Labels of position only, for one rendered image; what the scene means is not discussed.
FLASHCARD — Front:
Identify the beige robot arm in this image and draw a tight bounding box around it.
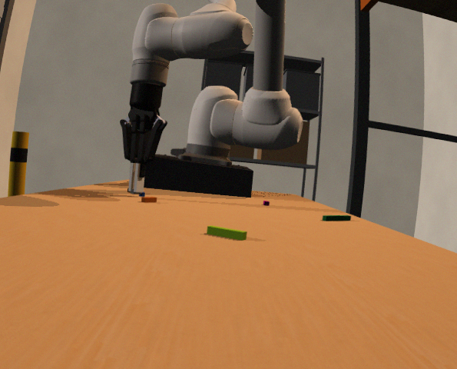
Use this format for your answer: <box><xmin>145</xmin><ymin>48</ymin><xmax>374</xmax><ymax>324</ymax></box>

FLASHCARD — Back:
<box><xmin>130</xmin><ymin>0</ymin><xmax>303</xmax><ymax>166</ymax></box>

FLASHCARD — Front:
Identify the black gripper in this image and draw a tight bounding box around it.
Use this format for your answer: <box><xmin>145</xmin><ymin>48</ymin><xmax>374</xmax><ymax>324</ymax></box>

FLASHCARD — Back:
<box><xmin>120</xmin><ymin>83</ymin><xmax>167</xmax><ymax>192</ymax></box>

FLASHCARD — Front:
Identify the green rectangular bar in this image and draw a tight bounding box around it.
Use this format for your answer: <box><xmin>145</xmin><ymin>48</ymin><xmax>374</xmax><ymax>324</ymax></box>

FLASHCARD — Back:
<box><xmin>207</xmin><ymin>225</ymin><xmax>247</xmax><ymax>241</ymax></box>

